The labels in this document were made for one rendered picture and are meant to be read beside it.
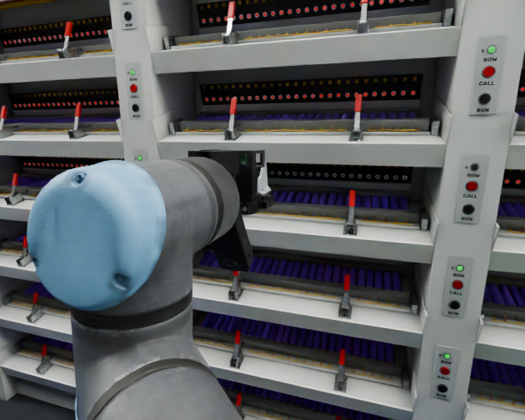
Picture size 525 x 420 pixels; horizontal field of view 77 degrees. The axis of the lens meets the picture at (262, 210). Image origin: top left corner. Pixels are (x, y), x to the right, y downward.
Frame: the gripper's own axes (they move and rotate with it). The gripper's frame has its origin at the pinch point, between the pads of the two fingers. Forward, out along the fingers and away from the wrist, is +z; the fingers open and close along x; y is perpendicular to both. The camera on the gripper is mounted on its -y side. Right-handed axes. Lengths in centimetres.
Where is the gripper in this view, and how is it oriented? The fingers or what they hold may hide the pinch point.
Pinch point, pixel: (259, 192)
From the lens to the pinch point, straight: 54.9
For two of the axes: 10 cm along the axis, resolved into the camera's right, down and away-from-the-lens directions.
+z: 3.0, -1.8, 9.4
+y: 0.1, -9.8, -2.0
